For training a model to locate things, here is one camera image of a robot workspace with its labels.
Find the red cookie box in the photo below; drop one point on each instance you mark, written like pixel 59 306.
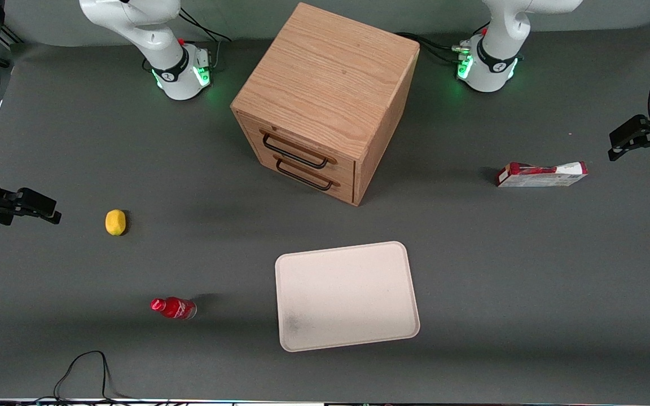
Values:
pixel 542 174

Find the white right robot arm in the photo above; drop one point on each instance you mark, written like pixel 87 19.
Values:
pixel 156 34

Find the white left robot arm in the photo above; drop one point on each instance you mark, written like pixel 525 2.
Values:
pixel 497 39

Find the beige plastic tray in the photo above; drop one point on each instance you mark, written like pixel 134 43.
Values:
pixel 346 296

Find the yellow lemon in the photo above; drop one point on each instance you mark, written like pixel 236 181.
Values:
pixel 115 222

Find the red soda bottle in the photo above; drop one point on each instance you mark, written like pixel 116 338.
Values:
pixel 174 308

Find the wooden two-drawer cabinet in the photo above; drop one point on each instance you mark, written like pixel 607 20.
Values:
pixel 325 84

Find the aluminium frame profile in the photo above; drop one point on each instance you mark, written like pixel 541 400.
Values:
pixel 10 35

